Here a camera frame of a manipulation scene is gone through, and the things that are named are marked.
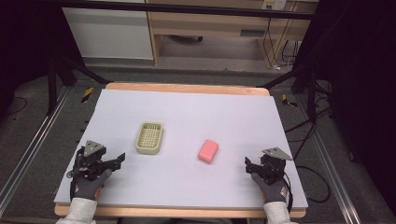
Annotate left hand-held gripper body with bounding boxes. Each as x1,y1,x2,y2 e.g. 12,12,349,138
74,139,110,182

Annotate beige soap dish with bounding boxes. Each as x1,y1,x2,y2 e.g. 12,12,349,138
134,121,164,156

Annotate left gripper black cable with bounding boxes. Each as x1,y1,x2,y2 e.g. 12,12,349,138
65,148,82,201

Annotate yellow black striped marker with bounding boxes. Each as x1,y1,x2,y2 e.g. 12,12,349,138
80,86,94,104
281,93,299,108

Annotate black metal stand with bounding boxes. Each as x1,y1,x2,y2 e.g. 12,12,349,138
46,55,110,117
256,63,321,124

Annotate white cabinet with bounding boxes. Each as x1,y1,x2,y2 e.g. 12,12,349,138
62,7,154,61

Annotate metal floor rail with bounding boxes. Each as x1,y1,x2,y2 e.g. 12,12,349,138
0,87,73,217
295,92,366,224

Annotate pink soap bar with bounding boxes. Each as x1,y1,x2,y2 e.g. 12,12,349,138
197,139,219,165

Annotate person's left hand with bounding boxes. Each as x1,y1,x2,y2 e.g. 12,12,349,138
73,168,113,202

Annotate white foam board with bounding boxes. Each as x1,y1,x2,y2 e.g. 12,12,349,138
53,89,309,210

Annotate wooden desk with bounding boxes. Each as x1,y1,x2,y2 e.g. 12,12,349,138
145,0,319,68

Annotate white wall power outlet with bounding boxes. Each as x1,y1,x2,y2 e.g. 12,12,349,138
262,0,287,11

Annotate black horizontal frame bar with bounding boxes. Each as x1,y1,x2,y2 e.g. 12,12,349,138
40,0,316,21

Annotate person's right hand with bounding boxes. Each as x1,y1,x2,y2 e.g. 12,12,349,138
250,172,290,205

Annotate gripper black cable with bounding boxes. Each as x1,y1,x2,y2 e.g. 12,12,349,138
280,173,294,213
65,148,82,201

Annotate wooden table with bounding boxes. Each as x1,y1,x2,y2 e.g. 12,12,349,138
53,81,308,219

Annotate black floor cable loop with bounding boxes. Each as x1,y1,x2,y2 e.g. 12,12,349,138
294,165,332,203

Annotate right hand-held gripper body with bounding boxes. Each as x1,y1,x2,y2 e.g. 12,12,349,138
259,147,294,185

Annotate hanging black cables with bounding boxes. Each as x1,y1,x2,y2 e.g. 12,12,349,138
262,17,301,68

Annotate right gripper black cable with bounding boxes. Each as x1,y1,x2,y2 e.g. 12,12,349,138
280,173,294,213

